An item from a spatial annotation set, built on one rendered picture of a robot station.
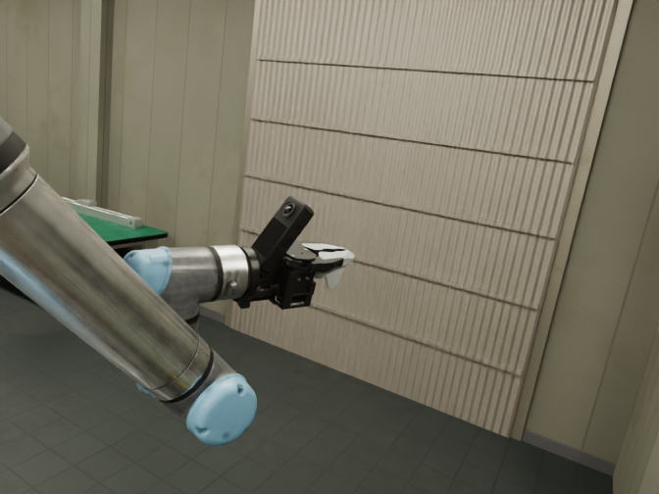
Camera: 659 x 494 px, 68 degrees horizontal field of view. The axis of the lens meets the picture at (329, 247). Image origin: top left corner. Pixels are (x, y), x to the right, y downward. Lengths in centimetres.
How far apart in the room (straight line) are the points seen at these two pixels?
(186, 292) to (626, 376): 305
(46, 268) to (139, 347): 11
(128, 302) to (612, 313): 306
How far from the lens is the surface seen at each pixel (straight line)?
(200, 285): 64
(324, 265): 72
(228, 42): 438
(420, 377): 364
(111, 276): 46
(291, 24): 397
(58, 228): 44
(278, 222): 70
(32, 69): 651
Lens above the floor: 176
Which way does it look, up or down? 13 degrees down
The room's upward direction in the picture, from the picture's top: 8 degrees clockwise
